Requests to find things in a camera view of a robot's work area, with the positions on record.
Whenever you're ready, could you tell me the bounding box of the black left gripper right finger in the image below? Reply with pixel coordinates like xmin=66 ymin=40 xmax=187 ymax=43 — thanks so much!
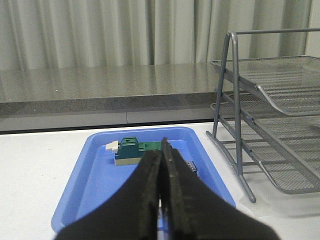
xmin=159 ymin=138 xmax=279 ymax=240

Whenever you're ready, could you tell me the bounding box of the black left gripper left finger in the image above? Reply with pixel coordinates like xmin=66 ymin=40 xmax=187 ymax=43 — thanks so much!
xmin=56 ymin=150 xmax=161 ymax=240

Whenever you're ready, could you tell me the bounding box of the red emergency stop button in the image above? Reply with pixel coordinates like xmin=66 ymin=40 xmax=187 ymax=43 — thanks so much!
xmin=185 ymin=161 xmax=198 ymax=177

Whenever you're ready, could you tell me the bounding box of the silver mesh tray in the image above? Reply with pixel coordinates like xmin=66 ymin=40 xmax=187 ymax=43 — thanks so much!
xmin=210 ymin=55 xmax=320 ymax=117
xmin=210 ymin=93 xmax=320 ymax=202
xmin=205 ymin=130 xmax=263 ymax=176

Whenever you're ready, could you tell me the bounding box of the blue plastic tray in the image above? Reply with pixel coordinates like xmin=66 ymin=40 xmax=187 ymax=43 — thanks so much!
xmin=51 ymin=126 xmax=236 ymax=233

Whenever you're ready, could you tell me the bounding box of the grey stone counter ledge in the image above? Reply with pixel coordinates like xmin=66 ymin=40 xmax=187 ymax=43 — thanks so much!
xmin=0 ymin=63 xmax=219 ymax=132

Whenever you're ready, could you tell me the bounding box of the silver wire rack frame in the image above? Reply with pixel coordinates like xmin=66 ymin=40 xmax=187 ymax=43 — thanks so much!
xmin=205 ymin=28 xmax=320 ymax=204

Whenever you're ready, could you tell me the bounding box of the green and beige switch module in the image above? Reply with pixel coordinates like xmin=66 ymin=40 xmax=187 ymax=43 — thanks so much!
xmin=105 ymin=136 xmax=173 ymax=167

